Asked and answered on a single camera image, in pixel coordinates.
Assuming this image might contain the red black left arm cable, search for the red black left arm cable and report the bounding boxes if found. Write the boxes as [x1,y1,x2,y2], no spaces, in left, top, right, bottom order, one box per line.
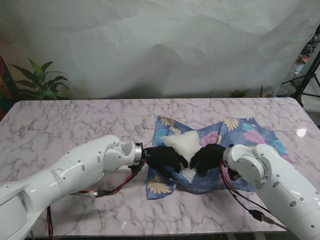
[44,149,147,238]

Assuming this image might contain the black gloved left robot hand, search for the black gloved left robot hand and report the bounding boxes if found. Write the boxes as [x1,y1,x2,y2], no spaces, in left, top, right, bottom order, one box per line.
[142,146,189,180]

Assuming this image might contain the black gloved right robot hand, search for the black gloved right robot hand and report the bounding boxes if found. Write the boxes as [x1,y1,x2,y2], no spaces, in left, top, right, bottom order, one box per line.
[190,143,227,174]

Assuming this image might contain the large green leafy plant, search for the large green leafy plant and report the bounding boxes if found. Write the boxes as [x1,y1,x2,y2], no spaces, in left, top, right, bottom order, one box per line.
[7,58,71,101]

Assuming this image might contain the red black right arm cable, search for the red black right arm cable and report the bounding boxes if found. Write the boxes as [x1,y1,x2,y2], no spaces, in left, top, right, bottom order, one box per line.
[219,161,288,231]

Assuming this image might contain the white backdrop cloth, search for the white backdrop cloth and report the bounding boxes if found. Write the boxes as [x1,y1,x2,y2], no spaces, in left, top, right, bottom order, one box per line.
[0,0,320,100]

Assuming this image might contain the small green bushy plant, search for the small green bushy plant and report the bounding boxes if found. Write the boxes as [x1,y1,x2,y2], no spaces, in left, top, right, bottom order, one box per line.
[229,88,250,99]

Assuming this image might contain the red black arm cable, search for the red black arm cable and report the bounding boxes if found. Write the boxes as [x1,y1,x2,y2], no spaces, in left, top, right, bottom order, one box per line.
[219,161,288,231]
[44,149,147,238]

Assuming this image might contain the white pillow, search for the white pillow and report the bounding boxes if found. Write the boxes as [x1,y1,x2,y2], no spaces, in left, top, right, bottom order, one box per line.
[161,130,202,185]

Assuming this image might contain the black tripod stand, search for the black tripod stand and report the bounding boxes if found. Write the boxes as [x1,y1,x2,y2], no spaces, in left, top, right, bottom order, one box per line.
[281,44,320,108]

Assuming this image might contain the blue floral pillowcase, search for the blue floral pillowcase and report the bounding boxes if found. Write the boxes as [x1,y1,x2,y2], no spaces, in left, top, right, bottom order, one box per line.
[145,115,293,201]

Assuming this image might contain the colourful painted panel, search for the colourful painted panel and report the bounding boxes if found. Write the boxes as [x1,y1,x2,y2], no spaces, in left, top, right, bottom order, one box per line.
[0,54,18,118]

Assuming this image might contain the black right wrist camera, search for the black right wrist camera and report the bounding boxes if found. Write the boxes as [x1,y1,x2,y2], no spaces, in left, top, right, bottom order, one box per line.
[228,168,241,181]

